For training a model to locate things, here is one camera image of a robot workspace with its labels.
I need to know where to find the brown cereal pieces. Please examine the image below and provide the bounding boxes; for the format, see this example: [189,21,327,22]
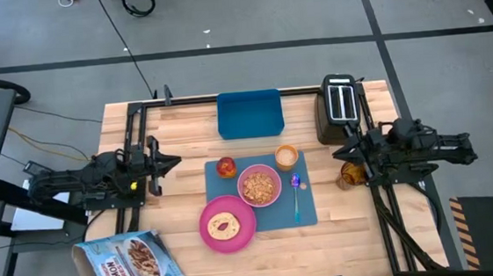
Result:
[242,171,278,205]

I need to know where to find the cinnamon squares cereal box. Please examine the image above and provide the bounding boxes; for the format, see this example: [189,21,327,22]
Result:
[69,226,187,276]

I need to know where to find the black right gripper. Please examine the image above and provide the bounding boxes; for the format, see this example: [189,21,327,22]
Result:
[330,119,395,185]

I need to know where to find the white board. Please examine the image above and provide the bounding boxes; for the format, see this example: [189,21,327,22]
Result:
[7,176,75,235]

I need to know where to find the gold foil bag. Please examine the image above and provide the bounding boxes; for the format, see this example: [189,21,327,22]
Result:
[334,158,370,192]

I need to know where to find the toasted bagel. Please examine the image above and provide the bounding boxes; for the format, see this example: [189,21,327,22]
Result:
[206,210,242,243]

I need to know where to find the pink plate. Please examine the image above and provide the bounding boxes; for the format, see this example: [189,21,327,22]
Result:
[197,192,260,256]

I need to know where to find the orange cup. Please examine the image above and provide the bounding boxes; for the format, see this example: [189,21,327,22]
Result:
[273,143,300,172]

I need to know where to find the iridescent metal spoon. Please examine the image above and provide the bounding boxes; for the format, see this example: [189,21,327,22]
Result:
[289,171,304,224]

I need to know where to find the yellow floor cable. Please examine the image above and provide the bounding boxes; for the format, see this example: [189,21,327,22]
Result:
[7,121,91,169]

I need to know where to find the blue plastic tray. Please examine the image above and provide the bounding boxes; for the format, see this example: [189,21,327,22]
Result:
[214,88,286,141]

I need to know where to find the blue-grey placemat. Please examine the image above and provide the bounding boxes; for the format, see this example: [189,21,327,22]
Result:
[202,149,320,237]

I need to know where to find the pink ribbed bowl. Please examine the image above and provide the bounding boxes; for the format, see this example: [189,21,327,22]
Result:
[235,162,285,210]

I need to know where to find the black aluminium table frame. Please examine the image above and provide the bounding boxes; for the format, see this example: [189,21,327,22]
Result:
[105,63,447,276]

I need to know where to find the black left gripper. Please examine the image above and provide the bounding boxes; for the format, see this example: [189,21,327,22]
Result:
[129,133,185,199]

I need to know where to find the black toaster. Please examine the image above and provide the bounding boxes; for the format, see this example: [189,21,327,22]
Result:
[311,72,365,148]

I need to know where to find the long black floor cable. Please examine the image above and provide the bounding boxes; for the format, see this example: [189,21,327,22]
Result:
[93,0,159,103]

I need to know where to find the red apple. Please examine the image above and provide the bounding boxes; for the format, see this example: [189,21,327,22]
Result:
[214,156,238,180]

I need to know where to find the black stand leg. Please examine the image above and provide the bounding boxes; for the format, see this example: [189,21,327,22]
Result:
[0,171,93,276]

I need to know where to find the black power brick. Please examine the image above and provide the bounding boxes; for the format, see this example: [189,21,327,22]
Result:
[22,157,54,178]

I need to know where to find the coiled black cable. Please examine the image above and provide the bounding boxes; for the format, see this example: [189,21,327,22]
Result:
[121,0,157,20]

